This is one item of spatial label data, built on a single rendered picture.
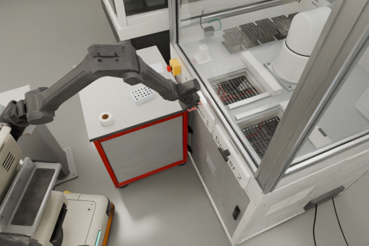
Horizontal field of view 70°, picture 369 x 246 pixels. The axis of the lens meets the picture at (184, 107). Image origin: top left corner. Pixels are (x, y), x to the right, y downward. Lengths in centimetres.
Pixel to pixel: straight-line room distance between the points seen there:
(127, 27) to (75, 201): 118
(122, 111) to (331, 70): 117
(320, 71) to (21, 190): 98
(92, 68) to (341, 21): 56
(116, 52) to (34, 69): 259
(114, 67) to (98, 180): 158
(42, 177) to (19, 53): 264
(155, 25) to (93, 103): 72
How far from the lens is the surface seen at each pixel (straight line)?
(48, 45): 358
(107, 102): 161
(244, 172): 114
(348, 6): 57
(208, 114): 128
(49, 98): 90
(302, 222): 217
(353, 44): 57
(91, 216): 181
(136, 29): 193
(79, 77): 77
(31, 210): 106
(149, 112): 151
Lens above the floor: 193
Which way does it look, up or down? 50 degrees down
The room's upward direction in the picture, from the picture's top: straight up
